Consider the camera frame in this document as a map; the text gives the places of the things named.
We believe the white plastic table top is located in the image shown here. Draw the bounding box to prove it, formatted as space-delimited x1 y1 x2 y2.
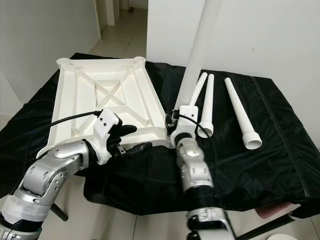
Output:
36 56 176 158

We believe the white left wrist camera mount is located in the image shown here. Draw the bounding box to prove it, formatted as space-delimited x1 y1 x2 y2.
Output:
93 109 125 167

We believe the white round base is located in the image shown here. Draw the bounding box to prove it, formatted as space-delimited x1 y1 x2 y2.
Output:
276 231 318 240

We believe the white plastic table leg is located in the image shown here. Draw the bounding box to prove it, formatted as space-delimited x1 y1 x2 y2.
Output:
189 73 209 111
199 74 216 139
224 77 264 151
172 0 224 126

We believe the black cloth table cover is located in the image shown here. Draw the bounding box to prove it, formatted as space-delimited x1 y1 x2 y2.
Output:
0 52 320 219

